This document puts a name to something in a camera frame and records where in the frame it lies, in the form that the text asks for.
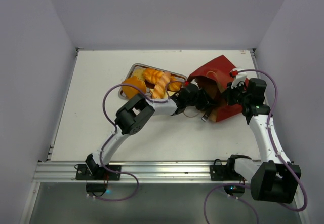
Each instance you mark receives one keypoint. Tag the fake baguette loaf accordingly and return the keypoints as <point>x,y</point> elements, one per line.
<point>160,86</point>

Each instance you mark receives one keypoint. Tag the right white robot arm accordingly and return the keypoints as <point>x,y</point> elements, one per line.
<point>275,179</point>

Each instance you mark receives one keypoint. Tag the braided orange bread loaf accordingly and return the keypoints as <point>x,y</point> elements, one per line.
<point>152,76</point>

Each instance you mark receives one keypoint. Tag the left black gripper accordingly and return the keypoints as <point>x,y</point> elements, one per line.
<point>205,100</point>

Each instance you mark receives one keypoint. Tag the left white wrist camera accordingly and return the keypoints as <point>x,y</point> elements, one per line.
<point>187,83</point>

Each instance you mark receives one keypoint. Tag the aluminium mounting rail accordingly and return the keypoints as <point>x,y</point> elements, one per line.
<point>145,171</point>

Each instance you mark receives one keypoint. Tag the seeded bread slice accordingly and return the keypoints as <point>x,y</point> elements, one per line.
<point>138,72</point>

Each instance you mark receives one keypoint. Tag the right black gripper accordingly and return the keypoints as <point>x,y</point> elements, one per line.
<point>232,98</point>

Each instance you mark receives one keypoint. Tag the stainless steel tray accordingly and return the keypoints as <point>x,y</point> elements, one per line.
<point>178,76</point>

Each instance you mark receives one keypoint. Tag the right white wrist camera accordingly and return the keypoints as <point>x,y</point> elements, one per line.
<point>238,75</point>

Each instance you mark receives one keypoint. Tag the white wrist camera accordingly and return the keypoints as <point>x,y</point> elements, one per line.
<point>238,75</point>
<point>187,83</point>

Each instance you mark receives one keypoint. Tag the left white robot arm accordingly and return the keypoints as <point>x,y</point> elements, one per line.
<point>133,116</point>

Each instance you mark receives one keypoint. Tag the red brown paper bag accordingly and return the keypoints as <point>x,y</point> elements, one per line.
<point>213,77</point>

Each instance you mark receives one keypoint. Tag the round orange bun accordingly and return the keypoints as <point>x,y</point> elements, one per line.
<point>133,86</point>

